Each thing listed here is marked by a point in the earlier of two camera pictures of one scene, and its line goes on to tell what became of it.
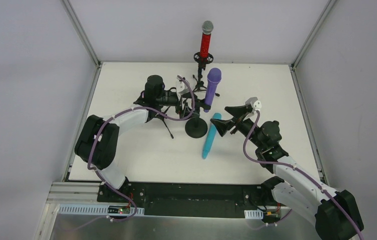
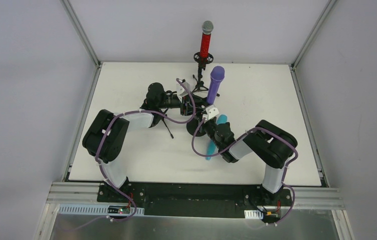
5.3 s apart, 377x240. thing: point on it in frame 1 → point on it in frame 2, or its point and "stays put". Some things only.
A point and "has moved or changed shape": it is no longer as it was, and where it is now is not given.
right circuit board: x=270 y=217 stays put
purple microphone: x=213 y=77 has moved or changed shape
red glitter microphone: x=207 y=28 stays put
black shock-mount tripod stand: x=202 y=62 stays put
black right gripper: x=236 y=120 → x=204 y=122
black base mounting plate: x=201 y=199 stays put
